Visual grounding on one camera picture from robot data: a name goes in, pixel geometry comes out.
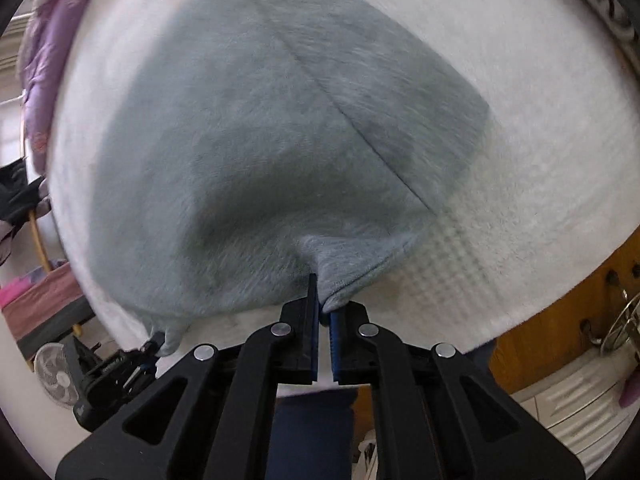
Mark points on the white standing fan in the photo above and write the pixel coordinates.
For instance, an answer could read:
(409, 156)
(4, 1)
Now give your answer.
(53, 373)

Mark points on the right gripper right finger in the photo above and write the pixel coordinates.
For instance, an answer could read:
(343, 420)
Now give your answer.
(436, 415)

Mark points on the wooden clothes rack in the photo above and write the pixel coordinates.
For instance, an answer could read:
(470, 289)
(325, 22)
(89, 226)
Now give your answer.
(40, 248)

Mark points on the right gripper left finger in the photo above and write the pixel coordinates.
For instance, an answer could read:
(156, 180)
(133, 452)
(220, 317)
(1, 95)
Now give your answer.
(208, 417)

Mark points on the grey zip hoodie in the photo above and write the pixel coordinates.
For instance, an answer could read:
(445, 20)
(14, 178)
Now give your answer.
(265, 141)

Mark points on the black grey hanging jacket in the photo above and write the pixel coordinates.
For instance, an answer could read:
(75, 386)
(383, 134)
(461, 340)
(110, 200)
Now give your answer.
(19, 198)

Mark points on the pink grey hanging towel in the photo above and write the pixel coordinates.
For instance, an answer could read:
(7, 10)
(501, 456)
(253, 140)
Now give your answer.
(41, 307)

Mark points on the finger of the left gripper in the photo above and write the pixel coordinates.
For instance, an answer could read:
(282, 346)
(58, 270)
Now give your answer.
(154, 344)

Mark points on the purple floral duvet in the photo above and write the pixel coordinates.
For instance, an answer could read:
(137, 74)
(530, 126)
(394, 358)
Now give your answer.
(41, 62)

